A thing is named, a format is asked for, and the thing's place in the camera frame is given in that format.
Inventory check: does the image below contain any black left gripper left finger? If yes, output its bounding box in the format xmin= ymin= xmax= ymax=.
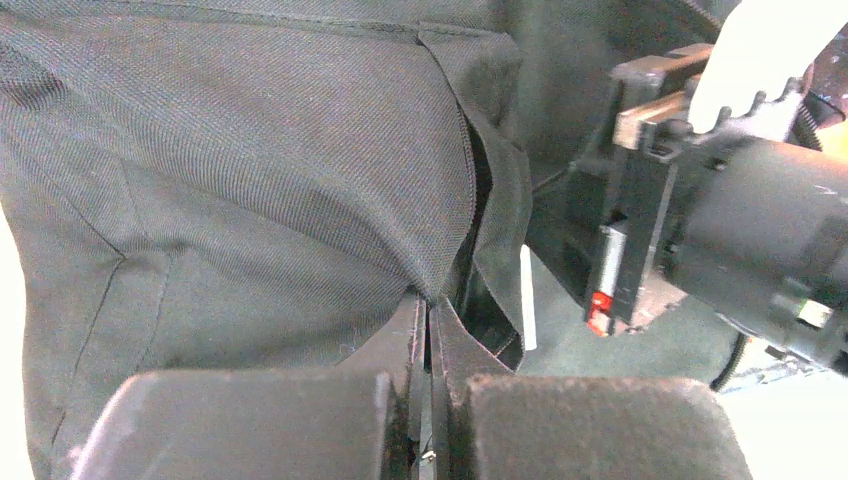
xmin=73 ymin=293 xmax=426 ymax=479

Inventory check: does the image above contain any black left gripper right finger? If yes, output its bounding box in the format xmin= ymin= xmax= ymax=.
xmin=429 ymin=299 xmax=751 ymax=479

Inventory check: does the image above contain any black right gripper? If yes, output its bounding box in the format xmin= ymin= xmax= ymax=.
xmin=585 ymin=43 xmax=712 ymax=337

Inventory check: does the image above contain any white marker grey cap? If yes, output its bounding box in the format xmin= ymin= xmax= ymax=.
xmin=520 ymin=245 xmax=538 ymax=351

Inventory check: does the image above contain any black fabric backpack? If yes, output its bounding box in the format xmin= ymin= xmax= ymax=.
xmin=1 ymin=1 xmax=720 ymax=479

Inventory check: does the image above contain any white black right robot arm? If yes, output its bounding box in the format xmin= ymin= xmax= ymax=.
xmin=585 ymin=44 xmax=847 ymax=374

